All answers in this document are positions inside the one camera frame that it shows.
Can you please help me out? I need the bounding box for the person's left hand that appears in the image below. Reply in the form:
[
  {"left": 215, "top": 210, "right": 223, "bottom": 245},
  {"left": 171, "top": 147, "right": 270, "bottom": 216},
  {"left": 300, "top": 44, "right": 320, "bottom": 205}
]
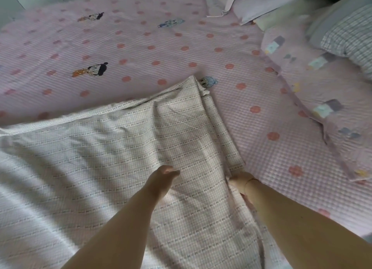
[{"left": 143, "top": 165, "right": 181, "bottom": 203}]

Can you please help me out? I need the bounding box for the person's right hand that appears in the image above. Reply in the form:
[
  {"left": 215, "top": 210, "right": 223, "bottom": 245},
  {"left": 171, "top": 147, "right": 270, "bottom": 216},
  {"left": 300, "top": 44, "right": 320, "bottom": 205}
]
[{"left": 227, "top": 171, "right": 260, "bottom": 197}]

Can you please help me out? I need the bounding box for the cream checked bed sheet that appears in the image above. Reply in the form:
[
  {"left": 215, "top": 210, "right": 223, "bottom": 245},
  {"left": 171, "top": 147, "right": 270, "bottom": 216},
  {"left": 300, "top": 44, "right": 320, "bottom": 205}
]
[{"left": 0, "top": 75, "right": 281, "bottom": 269}]

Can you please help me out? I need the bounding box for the person's left forearm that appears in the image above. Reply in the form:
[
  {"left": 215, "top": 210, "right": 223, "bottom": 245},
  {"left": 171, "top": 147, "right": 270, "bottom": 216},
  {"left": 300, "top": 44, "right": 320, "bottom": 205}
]
[{"left": 62, "top": 190, "right": 160, "bottom": 269}]

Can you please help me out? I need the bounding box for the person's right forearm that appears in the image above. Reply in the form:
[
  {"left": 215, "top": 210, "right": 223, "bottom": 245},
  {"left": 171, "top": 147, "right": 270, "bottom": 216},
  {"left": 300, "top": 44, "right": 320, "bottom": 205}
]
[{"left": 245, "top": 179, "right": 372, "bottom": 269}]

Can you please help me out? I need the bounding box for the pink patch-print pillow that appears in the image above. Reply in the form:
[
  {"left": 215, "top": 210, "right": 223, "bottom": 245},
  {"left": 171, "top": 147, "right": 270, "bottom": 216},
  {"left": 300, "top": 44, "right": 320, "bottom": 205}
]
[{"left": 260, "top": 16, "right": 372, "bottom": 181}]

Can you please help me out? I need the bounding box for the pink dotted quilted bedspread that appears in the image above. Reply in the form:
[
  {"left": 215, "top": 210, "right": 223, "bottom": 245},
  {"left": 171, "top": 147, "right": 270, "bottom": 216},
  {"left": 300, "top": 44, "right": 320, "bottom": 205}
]
[{"left": 0, "top": 0, "right": 372, "bottom": 269}]

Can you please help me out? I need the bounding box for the pale green pillow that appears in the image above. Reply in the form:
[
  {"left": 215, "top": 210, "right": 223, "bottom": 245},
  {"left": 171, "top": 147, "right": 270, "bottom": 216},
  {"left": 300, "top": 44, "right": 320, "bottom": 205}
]
[{"left": 254, "top": 0, "right": 329, "bottom": 32}]

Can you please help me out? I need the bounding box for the pink pillowcase with white trim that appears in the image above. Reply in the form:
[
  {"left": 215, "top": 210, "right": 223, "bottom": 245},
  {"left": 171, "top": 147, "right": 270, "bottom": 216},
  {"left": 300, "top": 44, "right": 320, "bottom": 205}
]
[{"left": 202, "top": 0, "right": 263, "bottom": 18}]

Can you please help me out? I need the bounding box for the pale lilac pillow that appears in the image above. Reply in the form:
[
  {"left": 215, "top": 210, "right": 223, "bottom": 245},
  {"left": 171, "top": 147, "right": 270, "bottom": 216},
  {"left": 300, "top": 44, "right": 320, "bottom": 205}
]
[{"left": 232, "top": 0, "right": 303, "bottom": 26}]

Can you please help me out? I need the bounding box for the grey checked pillow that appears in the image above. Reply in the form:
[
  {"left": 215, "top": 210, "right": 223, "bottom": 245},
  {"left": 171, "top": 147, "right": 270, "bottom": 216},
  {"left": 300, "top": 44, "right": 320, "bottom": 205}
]
[{"left": 305, "top": 0, "right": 372, "bottom": 80}]

